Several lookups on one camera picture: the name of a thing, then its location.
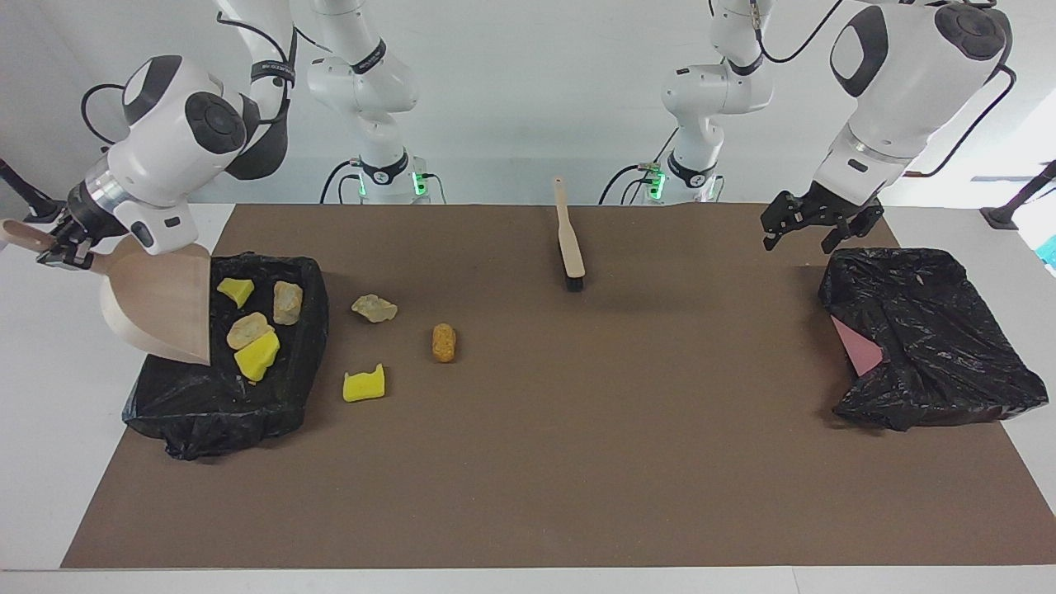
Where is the pink plastic bin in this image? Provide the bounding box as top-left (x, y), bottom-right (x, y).
top-left (830, 315), bottom-right (884, 379)

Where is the beige hand brush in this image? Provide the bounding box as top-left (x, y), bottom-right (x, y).
top-left (554, 176), bottom-right (587, 293)

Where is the left black-bagged bin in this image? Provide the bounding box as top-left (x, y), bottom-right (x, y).
top-left (121, 252), bottom-right (330, 461)

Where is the black stand foot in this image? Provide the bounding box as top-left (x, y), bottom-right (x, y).
top-left (0, 158), bottom-right (67, 224)
top-left (980, 159), bottom-right (1056, 230)

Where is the beige plastic dustpan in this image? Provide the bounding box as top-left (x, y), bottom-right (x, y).
top-left (0, 219), bottom-right (214, 366)

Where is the brown table mat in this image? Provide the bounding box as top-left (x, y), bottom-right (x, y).
top-left (60, 204), bottom-right (1056, 570)

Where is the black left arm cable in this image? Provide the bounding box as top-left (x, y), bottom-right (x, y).
top-left (747, 0), bottom-right (1017, 178)

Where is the black base cable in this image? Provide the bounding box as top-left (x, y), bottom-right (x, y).
top-left (320, 161), bottom-right (364, 205)
top-left (600, 124), bottom-right (681, 205)

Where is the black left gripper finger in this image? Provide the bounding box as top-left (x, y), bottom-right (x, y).
top-left (760, 206), bottom-right (798, 252)
top-left (821, 216), bottom-right (860, 255)

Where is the right black-bagged pink bin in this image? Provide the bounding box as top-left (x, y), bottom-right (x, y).
top-left (818, 246), bottom-right (1050, 432)

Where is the pale food scrap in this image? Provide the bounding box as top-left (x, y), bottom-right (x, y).
top-left (226, 312), bottom-right (275, 351)
top-left (351, 294), bottom-right (398, 323)

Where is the striped bread piece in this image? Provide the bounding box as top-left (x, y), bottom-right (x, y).
top-left (272, 280), bottom-right (304, 325)

